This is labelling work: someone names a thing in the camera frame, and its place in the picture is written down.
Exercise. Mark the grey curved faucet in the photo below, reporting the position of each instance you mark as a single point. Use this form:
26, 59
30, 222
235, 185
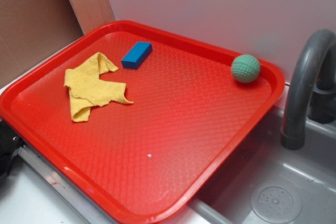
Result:
311, 93

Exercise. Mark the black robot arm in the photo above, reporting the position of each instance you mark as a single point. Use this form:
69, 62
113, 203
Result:
10, 144

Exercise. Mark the blue rectangular block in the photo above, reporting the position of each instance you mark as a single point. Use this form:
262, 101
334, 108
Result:
136, 55

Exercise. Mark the brown cardboard panel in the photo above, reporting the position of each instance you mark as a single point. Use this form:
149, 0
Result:
33, 30

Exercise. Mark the yellow cloth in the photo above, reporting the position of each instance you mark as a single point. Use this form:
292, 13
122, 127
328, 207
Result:
87, 90

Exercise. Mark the red plastic tray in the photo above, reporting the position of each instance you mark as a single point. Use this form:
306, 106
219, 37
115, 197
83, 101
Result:
142, 163

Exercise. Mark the grey plastic sink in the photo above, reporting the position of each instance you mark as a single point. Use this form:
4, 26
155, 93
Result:
262, 182

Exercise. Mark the green dimpled ball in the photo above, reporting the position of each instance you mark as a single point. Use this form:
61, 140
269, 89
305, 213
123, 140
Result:
245, 68

